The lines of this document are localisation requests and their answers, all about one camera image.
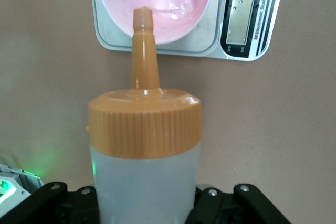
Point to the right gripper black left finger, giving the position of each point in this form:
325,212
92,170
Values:
52,208

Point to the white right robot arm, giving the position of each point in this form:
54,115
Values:
10,197

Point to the silver digital kitchen scale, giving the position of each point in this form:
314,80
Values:
240,14

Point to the brown table cover mat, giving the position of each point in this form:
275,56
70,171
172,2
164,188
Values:
262,129

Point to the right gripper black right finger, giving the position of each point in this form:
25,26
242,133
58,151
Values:
244,208

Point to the squeeze bottle with orange cap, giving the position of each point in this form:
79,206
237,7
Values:
144,129

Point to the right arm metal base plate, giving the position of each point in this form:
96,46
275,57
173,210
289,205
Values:
31,182

